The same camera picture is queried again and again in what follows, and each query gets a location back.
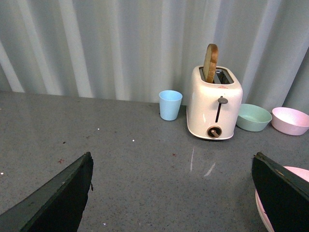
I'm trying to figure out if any pink plate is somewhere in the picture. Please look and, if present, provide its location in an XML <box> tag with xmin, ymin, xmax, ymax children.
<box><xmin>255</xmin><ymin>166</ymin><xmax>309</xmax><ymax>232</ymax></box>

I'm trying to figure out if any toasted bread slice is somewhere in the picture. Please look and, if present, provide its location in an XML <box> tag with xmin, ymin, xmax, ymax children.
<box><xmin>203</xmin><ymin>43</ymin><xmax>219</xmax><ymax>83</ymax></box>

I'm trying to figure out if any left gripper black camera right finger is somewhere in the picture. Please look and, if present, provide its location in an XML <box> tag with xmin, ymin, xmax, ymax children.
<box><xmin>252</xmin><ymin>152</ymin><xmax>309</xmax><ymax>232</ymax></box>

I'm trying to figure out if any green bowl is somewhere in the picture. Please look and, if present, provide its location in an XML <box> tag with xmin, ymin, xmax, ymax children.
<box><xmin>236</xmin><ymin>104</ymin><xmax>272</xmax><ymax>132</ymax></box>

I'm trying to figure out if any light blue cup left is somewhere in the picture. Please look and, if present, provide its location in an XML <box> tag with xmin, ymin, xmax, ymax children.
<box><xmin>159</xmin><ymin>90</ymin><xmax>183</xmax><ymax>121</ymax></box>

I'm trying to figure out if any pink bowl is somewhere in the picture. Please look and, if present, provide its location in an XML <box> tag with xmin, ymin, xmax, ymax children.
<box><xmin>271</xmin><ymin>107</ymin><xmax>309</xmax><ymax>136</ymax></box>

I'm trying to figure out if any left gripper black camera left finger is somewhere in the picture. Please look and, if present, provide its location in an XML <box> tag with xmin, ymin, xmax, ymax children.
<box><xmin>0</xmin><ymin>152</ymin><xmax>94</xmax><ymax>232</ymax></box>

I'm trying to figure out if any cream white toaster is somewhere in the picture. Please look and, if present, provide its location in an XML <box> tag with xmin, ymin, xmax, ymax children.
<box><xmin>186</xmin><ymin>66</ymin><xmax>243</xmax><ymax>140</ymax></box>

